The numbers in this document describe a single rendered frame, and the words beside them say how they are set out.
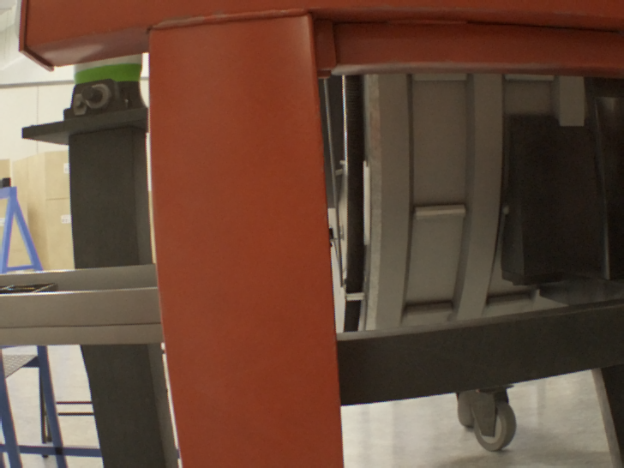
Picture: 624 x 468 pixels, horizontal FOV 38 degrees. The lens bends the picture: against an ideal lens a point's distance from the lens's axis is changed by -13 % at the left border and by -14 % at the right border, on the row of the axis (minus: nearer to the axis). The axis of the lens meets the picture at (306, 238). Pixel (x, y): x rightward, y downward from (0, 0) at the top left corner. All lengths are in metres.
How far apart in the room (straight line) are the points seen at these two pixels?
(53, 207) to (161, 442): 7.02
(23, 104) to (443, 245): 8.69
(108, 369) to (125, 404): 0.06
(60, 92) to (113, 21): 9.44
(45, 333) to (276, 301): 0.39
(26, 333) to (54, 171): 7.69
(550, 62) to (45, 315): 0.52
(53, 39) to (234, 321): 0.21
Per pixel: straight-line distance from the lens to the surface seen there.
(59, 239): 8.62
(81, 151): 1.63
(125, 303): 0.91
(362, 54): 0.64
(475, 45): 0.65
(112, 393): 1.64
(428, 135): 1.17
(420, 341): 0.70
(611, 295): 1.01
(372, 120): 1.14
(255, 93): 0.59
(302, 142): 0.59
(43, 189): 8.60
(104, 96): 1.56
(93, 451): 2.72
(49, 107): 9.95
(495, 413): 2.85
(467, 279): 1.30
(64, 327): 0.93
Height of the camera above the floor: 0.75
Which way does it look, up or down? 2 degrees down
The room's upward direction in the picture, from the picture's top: 4 degrees counter-clockwise
